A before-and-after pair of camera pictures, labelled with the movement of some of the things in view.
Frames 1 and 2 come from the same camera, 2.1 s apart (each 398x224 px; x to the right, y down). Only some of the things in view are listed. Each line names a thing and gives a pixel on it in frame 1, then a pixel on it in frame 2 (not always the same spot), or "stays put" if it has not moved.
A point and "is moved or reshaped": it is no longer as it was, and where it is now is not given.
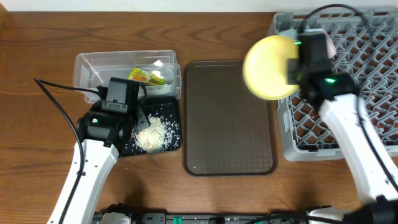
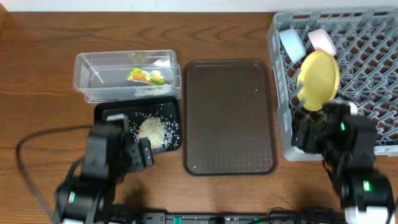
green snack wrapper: [138, 74] stays put
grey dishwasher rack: [365, 43] stays put
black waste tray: [163, 116] stays put
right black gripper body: [292, 71] to [311, 134]
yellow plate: [265, 66] is moved or reshaped
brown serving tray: [227, 129] stays put
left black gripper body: [140, 121] to [134, 152]
